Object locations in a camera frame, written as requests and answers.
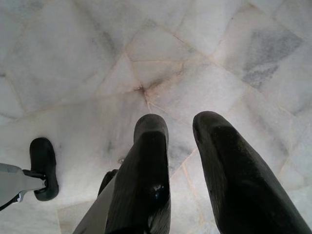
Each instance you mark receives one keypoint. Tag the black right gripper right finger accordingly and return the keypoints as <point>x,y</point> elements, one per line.
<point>239,185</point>

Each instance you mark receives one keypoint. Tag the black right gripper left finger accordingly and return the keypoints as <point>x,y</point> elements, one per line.
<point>143,175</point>

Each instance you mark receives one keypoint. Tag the black robot right foot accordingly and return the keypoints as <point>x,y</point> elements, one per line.
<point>106,180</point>

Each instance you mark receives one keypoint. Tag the grey robot right leg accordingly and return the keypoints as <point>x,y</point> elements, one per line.
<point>95,214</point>

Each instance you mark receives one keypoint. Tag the grey robot leg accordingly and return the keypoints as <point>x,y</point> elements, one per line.
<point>95,214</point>
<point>12,180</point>

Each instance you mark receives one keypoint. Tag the grey robot left leg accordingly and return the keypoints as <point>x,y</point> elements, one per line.
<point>12,180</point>

